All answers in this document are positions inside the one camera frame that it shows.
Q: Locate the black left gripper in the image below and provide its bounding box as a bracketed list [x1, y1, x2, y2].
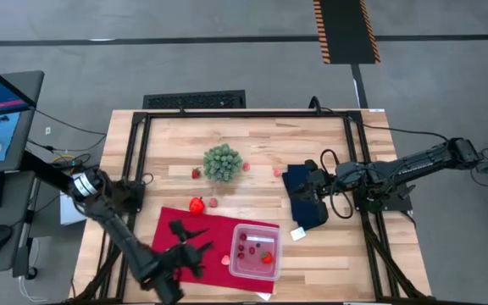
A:
[141, 219, 215, 302]

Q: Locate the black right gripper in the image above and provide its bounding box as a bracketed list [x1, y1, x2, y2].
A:
[288, 159, 339, 205]

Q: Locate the shiny red pepper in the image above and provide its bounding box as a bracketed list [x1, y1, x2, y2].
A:
[188, 196, 207, 216]

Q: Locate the clear plastic tupperware container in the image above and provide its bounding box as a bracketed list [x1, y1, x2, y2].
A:
[228, 223, 283, 282]

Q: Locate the red cloth mat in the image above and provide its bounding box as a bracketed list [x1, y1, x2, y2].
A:
[150, 206, 280, 294]

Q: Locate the navy blue folded cloth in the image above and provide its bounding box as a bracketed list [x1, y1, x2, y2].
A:
[281, 164, 330, 232]

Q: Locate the white paper card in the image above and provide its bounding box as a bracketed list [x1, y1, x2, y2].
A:
[290, 227, 310, 242]

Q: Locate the green succulent plant in pot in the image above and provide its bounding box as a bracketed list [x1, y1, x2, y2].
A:
[202, 142, 244, 184]

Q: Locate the white box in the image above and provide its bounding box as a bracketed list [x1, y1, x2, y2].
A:
[59, 190, 89, 226]

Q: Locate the black floor grate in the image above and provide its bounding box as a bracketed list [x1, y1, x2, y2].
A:
[142, 89, 247, 110]

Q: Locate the black orange striped floor cover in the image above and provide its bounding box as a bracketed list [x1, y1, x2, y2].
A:
[313, 0, 382, 66]

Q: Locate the black diagonal desk strut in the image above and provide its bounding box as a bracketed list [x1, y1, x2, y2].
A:
[19, 150, 75, 191]

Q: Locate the grey operator desk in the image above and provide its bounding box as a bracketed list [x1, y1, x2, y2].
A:
[0, 69, 46, 275]

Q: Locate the black aluminium table frame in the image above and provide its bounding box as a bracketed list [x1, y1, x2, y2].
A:
[72, 108, 431, 305]

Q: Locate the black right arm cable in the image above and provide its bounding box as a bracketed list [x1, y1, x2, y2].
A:
[360, 121, 452, 143]

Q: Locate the black monitor cable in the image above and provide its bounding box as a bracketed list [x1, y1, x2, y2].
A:
[26, 105, 108, 154]

